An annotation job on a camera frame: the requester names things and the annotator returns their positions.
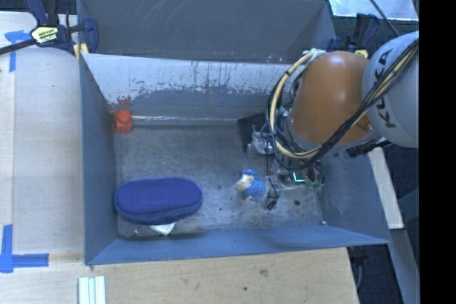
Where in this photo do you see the blue toy sheep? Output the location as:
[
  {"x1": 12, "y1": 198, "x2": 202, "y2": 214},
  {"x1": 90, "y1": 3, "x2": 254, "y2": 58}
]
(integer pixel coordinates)
[{"x1": 236, "y1": 168, "x2": 267, "y2": 203}]

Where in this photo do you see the red toy block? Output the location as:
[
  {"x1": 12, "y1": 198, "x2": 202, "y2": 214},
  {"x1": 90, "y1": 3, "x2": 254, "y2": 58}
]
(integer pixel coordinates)
[{"x1": 114, "y1": 109, "x2": 134, "y2": 134}]

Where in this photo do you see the grey metal bin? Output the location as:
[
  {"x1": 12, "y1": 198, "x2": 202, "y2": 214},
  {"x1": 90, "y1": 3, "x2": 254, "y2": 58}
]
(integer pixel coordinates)
[{"x1": 75, "y1": 0, "x2": 393, "y2": 266}]

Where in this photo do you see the blue fabric slipper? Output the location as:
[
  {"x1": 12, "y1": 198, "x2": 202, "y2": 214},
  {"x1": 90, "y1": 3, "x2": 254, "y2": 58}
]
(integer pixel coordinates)
[{"x1": 113, "y1": 176, "x2": 204, "y2": 236}]

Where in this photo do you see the pale wood board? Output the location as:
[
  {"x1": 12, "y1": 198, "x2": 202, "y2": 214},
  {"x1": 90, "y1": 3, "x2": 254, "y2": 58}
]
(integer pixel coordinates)
[{"x1": 12, "y1": 46, "x2": 86, "y2": 255}]

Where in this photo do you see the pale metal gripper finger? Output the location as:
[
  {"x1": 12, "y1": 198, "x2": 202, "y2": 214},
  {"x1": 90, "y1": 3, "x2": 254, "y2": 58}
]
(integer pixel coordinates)
[
  {"x1": 267, "y1": 165, "x2": 286, "y2": 184},
  {"x1": 264, "y1": 186, "x2": 308, "y2": 197}
]

